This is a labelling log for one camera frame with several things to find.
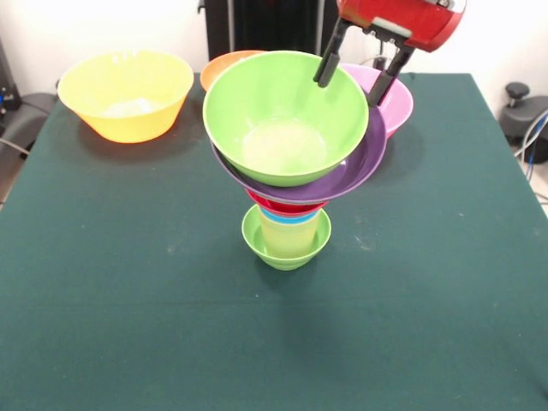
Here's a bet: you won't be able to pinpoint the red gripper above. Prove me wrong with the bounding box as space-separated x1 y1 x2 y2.
313 0 468 108

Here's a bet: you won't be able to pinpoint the large pink bowl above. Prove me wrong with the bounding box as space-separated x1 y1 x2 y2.
340 63 414 140

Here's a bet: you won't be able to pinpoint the purple bowl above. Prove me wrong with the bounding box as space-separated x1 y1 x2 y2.
210 102 389 205

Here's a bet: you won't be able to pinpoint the large green bowl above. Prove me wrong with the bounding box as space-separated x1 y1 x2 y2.
202 50 370 188

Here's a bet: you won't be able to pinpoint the small red bowl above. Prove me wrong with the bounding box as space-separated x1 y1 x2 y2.
246 188 330 217

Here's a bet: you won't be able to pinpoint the blue cup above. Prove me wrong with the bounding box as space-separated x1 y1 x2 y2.
259 207 322 226

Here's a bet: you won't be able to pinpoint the yellow cup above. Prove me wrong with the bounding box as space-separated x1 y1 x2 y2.
258 211 322 259

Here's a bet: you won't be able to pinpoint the small green bowl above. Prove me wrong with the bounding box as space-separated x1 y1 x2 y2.
241 204 333 271

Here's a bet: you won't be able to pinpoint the large yellow bowl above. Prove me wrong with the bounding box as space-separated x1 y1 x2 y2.
57 49 194 144

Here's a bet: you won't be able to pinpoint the orange bowl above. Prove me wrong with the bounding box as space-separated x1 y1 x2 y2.
200 50 269 92

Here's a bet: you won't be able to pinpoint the dark green tablecloth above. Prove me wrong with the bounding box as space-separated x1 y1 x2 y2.
0 71 548 411

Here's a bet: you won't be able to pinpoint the black equipment box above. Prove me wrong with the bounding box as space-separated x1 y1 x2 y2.
0 40 22 125

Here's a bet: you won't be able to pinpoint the white and blue cables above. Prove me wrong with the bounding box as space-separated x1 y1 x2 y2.
513 109 548 172

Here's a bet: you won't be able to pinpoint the grey cable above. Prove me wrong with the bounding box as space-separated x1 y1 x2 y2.
0 136 32 160

